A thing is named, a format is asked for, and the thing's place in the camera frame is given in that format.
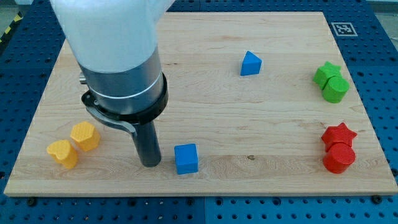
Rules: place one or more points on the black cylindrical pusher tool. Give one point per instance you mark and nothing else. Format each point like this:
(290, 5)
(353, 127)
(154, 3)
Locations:
(139, 125)

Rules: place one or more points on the green star block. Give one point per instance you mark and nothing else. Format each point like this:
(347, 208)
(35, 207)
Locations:
(325, 72)

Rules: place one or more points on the red star block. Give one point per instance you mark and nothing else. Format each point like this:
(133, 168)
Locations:
(338, 134)

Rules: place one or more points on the blue cube block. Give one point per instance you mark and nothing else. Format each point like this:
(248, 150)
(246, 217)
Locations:
(186, 159)

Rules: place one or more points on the yellow heart block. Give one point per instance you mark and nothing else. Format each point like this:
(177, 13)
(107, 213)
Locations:
(63, 153)

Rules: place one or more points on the red cylinder block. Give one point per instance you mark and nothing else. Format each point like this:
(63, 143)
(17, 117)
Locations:
(338, 158)

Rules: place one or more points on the yellow hexagon block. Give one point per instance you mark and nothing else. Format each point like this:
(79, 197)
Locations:
(85, 136)

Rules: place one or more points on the green cylinder block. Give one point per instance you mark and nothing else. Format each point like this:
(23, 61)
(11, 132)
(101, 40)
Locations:
(335, 89)

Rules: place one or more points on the wooden board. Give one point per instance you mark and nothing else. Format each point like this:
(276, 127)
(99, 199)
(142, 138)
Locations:
(256, 135)

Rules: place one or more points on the white fiducial marker tag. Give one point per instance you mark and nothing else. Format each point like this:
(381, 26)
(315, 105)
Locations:
(344, 29)

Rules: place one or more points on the blue triangle block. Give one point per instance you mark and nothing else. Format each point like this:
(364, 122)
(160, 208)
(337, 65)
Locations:
(251, 64)

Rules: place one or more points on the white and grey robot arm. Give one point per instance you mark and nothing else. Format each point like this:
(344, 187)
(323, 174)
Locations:
(115, 45)

